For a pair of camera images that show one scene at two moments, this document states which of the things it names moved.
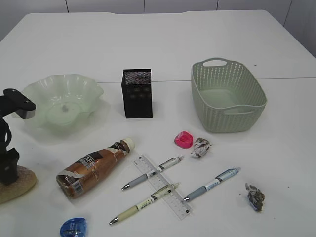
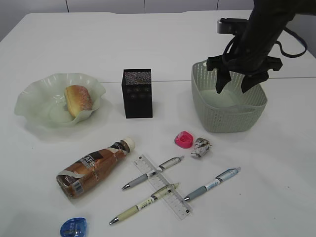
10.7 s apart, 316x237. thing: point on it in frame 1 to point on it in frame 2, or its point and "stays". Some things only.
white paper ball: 201,146 stays
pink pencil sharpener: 183,139 stays
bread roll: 26,180 to 78,98
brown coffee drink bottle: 71,182 stays
